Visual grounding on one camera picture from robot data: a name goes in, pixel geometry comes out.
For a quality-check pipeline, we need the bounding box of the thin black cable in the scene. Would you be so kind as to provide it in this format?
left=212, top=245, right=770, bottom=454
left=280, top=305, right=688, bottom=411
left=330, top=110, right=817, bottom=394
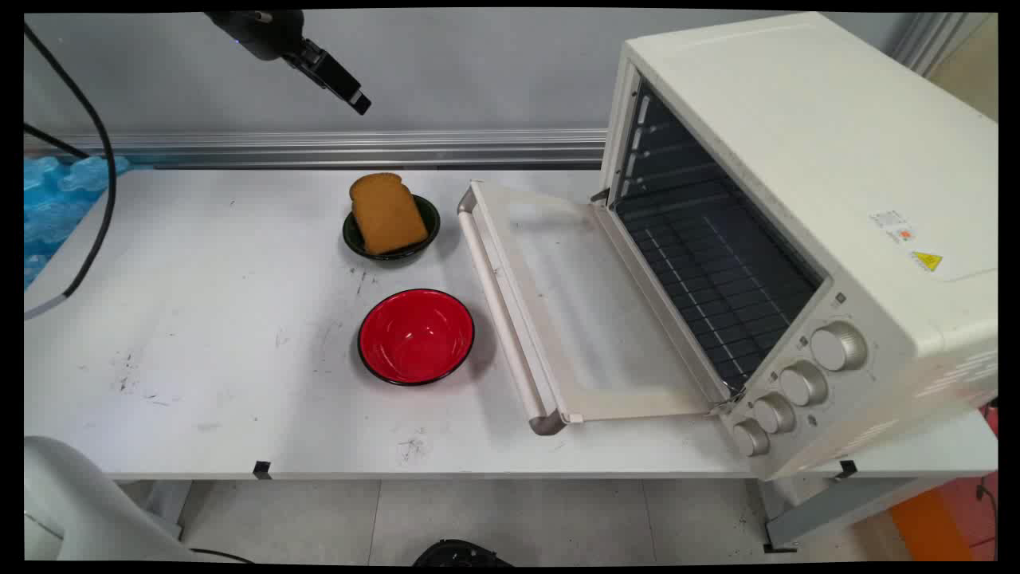
left=24, top=122, right=90, bottom=159

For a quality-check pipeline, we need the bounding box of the small silver oven knob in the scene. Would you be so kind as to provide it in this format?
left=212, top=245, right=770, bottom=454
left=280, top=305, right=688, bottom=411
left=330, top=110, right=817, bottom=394
left=732, top=419, right=771, bottom=458

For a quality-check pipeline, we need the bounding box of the large silver oven knob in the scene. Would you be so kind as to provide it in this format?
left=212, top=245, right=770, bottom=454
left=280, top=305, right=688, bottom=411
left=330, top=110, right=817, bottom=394
left=810, top=320, right=868, bottom=372

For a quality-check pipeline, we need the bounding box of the red bowl with black rim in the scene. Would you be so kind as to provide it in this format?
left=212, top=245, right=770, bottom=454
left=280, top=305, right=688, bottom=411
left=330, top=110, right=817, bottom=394
left=357, top=289, right=476, bottom=387

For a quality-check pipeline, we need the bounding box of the blue bubble wrap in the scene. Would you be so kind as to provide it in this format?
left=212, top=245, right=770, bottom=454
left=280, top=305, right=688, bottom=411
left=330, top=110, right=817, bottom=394
left=24, top=155, right=132, bottom=289

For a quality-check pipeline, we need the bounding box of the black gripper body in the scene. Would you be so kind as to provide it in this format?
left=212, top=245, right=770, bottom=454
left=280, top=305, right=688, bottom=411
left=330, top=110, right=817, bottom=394
left=203, top=10, right=306, bottom=62

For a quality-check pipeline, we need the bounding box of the dark green bowl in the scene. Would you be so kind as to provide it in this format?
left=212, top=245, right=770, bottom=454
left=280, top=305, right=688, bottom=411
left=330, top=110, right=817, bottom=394
left=343, top=194, right=441, bottom=261

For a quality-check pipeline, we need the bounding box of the white oven door with handle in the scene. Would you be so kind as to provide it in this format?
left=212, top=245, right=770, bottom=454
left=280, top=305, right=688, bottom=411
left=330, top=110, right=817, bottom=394
left=457, top=179, right=738, bottom=437

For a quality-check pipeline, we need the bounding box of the white label sticker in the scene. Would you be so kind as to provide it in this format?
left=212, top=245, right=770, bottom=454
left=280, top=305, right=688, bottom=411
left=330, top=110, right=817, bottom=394
left=870, top=210, right=917, bottom=244

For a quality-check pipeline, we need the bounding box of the grey rounded robot base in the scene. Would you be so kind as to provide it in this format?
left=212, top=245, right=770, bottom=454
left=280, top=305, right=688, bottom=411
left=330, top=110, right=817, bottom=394
left=24, top=434, right=192, bottom=564

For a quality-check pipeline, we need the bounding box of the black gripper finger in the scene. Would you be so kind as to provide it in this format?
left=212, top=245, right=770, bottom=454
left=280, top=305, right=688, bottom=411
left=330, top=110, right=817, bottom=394
left=296, top=53, right=369, bottom=116
left=301, top=38, right=372, bottom=106

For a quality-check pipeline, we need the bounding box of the grey metal table leg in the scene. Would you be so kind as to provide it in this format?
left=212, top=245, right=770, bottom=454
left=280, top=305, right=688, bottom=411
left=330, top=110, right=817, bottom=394
left=763, top=477, right=917, bottom=554

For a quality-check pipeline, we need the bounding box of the orange floor object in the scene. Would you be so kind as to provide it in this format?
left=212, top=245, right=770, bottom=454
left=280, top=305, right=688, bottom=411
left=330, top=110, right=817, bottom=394
left=889, top=478, right=997, bottom=563

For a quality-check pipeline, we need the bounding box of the black round floor object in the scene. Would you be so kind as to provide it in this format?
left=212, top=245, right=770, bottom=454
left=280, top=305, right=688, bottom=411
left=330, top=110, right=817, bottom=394
left=413, top=540, right=512, bottom=567

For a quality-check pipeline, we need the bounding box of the brown toast slice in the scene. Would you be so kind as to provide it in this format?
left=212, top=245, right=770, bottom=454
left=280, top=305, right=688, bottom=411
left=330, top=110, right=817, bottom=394
left=349, top=172, right=430, bottom=256

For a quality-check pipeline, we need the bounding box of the aluminium frame rail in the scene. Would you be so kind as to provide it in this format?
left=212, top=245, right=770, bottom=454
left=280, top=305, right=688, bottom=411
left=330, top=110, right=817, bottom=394
left=24, top=129, right=608, bottom=171

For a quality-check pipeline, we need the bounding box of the metal oven wire rack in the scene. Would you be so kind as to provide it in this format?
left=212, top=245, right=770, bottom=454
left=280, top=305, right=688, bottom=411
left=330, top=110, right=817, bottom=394
left=618, top=191, right=822, bottom=391

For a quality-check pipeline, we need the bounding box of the thick black cable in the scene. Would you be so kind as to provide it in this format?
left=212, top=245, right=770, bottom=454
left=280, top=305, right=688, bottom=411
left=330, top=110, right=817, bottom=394
left=24, top=22, right=119, bottom=321

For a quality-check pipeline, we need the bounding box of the white toaster oven body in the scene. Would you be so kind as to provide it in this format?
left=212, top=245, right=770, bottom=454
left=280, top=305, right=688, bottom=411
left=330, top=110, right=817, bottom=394
left=598, top=12, right=998, bottom=482

